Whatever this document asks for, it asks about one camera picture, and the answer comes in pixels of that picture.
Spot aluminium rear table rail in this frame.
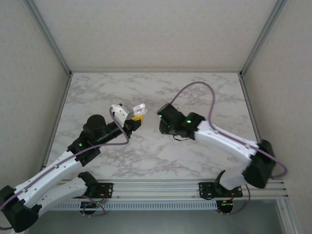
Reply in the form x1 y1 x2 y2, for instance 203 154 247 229
70 70 242 74

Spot thin red wire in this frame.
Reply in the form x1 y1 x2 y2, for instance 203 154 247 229
96 189 110 200

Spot aluminium left corner post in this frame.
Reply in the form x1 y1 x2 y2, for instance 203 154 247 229
23 0 73 78

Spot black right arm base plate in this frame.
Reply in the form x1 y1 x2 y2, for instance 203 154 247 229
198 181 244 198

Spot aluminium right lower frame bar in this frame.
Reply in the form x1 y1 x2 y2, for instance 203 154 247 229
276 199 302 234

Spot aluminium table side rail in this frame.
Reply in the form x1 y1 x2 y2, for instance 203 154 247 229
42 73 73 169
238 73 273 180

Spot aluminium left table side rail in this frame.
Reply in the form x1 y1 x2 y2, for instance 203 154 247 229
42 73 73 169

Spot aluminium right table side rail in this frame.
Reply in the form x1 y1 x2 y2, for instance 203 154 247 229
238 73 273 180

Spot aluminium corner post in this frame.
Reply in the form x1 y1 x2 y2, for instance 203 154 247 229
23 0 73 78
238 0 288 78

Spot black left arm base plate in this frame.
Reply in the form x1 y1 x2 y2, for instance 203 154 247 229
68 182 115 198

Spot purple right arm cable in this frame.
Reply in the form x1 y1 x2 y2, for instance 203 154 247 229
170 81 288 216

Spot aluminium right corner post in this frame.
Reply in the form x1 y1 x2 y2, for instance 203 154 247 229
238 0 288 78

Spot grey slotted cable duct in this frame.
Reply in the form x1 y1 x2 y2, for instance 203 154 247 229
52 201 218 211

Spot aluminium mounting rail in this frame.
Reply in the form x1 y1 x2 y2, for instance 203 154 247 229
23 179 290 201

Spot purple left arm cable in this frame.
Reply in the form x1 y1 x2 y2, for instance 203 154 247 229
0 108 130 231

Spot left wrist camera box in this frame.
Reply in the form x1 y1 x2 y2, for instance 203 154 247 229
110 104 134 122

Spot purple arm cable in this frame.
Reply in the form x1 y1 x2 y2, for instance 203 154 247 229
0 108 130 231
170 81 288 216

